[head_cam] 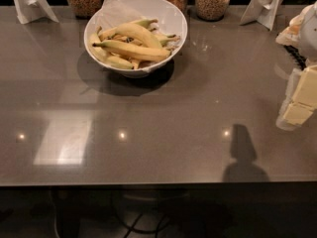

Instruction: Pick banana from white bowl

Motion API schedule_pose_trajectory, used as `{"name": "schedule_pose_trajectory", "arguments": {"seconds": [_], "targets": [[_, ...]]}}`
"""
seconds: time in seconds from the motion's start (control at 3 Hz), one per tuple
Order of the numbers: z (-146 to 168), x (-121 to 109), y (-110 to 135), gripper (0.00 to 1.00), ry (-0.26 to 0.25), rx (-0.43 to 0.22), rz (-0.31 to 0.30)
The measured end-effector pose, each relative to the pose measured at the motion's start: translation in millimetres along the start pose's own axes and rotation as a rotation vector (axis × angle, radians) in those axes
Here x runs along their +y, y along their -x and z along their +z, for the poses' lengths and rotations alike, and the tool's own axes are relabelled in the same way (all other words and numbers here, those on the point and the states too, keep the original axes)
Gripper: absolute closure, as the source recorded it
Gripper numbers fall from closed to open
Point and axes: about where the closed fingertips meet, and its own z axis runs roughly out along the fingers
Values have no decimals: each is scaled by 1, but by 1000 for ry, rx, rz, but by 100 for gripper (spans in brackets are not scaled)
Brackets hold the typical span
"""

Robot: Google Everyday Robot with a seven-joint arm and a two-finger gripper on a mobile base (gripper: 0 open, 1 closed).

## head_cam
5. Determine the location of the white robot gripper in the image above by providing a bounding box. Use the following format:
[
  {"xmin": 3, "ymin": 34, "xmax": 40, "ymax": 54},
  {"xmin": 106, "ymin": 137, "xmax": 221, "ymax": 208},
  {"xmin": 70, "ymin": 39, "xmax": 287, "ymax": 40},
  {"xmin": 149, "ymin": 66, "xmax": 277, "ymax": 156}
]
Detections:
[{"xmin": 275, "ymin": 1, "xmax": 317, "ymax": 131}]

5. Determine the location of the white ceramic bowl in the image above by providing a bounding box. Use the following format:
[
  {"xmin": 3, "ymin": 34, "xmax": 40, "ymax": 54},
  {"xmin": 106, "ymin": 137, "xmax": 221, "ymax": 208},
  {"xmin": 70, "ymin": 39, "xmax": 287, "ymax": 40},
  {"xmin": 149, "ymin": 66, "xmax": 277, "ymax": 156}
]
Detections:
[{"xmin": 84, "ymin": 0, "xmax": 187, "ymax": 78}]

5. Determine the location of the right small banana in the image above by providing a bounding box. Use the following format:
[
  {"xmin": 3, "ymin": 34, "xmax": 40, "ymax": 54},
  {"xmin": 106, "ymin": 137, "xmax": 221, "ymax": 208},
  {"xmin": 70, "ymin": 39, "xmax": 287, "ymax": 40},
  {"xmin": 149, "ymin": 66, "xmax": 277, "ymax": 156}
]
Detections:
[{"xmin": 155, "ymin": 34, "xmax": 180, "ymax": 47}]

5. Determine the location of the top yellow banana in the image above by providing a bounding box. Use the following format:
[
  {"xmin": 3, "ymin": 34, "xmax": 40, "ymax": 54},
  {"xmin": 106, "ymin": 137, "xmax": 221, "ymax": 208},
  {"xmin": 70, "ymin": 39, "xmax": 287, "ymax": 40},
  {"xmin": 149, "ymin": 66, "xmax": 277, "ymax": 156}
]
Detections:
[{"xmin": 99, "ymin": 19, "xmax": 161, "ymax": 49}]

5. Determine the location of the front long yellow banana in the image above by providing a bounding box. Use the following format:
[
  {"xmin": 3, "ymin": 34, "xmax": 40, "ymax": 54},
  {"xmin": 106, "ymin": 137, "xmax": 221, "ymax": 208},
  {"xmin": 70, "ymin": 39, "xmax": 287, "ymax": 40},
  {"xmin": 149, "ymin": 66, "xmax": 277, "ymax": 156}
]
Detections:
[{"xmin": 92, "ymin": 40, "xmax": 171, "ymax": 62}]

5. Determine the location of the white paper bowl liner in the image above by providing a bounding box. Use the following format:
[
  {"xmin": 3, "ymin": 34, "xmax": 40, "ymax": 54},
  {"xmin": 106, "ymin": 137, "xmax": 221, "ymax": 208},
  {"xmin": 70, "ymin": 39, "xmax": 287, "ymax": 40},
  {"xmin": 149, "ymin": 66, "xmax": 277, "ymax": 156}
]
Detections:
[{"xmin": 96, "ymin": 0, "xmax": 143, "ymax": 30}]

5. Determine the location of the left lower yellow banana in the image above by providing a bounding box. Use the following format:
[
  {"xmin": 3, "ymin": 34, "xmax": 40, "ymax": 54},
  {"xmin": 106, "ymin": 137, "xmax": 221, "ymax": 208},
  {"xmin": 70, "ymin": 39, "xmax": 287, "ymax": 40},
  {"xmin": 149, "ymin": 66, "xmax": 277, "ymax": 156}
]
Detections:
[{"xmin": 89, "ymin": 33, "xmax": 134, "ymax": 69}]

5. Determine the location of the right white paper stand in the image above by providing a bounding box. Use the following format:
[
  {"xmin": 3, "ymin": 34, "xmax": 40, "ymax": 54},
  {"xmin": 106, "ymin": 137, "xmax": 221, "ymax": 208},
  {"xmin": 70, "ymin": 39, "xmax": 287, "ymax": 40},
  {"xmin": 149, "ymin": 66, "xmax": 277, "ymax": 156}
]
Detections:
[{"xmin": 240, "ymin": 0, "xmax": 283, "ymax": 31}]

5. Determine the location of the white paper stand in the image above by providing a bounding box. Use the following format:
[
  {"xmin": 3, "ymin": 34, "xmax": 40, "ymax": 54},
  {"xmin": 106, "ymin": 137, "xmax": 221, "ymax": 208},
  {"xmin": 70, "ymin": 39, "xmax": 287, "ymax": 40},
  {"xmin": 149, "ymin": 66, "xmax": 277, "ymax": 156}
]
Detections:
[
  {"xmin": 240, "ymin": 0, "xmax": 283, "ymax": 31},
  {"xmin": 14, "ymin": 0, "xmax": 58, "ymax": 24}
]

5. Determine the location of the right glass grain jar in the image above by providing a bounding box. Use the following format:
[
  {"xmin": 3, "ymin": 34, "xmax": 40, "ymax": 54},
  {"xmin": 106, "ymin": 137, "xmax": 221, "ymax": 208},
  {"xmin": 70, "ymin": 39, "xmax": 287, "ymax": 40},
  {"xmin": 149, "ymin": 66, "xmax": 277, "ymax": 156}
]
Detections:
[{"xmin": 195, "ymin": 0, "xmax": 230, "ymax": 21}]

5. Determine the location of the left white paper stand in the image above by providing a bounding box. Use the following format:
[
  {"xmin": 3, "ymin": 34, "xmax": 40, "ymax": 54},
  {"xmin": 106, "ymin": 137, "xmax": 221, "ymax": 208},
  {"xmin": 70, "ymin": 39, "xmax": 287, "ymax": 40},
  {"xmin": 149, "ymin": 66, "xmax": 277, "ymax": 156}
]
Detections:
[{"xmin": 14, "ymin": 0, "xmax": 58, "ymax": 24}]

